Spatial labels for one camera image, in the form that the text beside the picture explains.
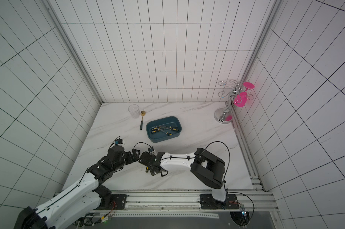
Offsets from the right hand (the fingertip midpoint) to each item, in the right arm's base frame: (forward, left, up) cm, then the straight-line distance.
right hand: (153, 170), depth 85 cm
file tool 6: (+30, +2, +1) cm, 30 cm away
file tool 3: (+26, -6, +2) cm, 27 cm away
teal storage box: (+22, -2, +3) cm, 22 cm away
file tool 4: (+29, -9, +2) cm, 30 cm away
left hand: (+6, +12, +7) cm, 15 cm away
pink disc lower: (+36, -51, +28) cm, 68 cm away
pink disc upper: (+50, -60, +27) cm, 83 cm away
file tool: (0, +3, +2) cm, 4 cm away
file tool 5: (+28, 0, +2) cm, 28 cm away
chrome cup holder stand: (+43, -51, +25) cm, 71 cm away
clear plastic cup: (+42, +21, +7) cm, 47 cm away
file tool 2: (+32, -7, +1) cm, 32 cm away
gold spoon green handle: (+43, +15, +2) cm, 45 cm away
